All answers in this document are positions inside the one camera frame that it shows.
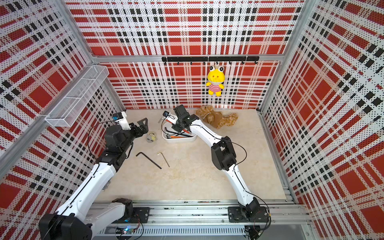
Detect orange handled hex key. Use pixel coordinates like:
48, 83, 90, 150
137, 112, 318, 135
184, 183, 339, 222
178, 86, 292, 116
166, 135, 192, 139

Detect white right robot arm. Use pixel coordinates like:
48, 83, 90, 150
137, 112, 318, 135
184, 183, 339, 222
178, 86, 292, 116
163, 105, 271, 224

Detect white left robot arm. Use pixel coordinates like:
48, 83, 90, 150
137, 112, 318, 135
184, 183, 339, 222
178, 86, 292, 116
39, 113, 149, 240

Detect white plastic storage box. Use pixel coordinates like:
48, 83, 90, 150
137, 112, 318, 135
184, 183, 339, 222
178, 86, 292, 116
162, 121, 197, 144

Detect small silver hex key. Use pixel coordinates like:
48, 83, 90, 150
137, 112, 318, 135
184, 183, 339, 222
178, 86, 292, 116
157, 153, 170, 168

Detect long black hex key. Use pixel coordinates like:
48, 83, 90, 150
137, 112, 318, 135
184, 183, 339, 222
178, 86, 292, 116
136, 152, 162, 170

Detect clear tape roll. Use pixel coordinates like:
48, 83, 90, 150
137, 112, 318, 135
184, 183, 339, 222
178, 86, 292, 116
146, 132, 157, 143

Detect brown plush teddy bear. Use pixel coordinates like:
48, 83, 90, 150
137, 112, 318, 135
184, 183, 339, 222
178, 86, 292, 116
196, 105, 238, 129

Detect yellow frog plush toy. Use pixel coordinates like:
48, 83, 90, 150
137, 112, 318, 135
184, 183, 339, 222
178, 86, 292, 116
206, 66, 225, 97

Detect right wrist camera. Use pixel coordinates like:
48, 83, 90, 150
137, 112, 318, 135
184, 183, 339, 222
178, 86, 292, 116
163, 111, 178, 125

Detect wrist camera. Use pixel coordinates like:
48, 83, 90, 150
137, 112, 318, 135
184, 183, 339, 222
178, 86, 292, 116
163, 111, 178, 125
112, 112, 131, 131

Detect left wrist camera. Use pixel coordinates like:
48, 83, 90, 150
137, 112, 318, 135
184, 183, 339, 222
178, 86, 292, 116
112, 112, 131, 131

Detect black wall hook rail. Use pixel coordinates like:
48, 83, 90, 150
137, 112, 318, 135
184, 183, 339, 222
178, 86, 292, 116
162, 56, 260, 64

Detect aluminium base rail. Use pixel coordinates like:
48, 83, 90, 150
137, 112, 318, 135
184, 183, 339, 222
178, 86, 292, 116
86, 199, 313, 238

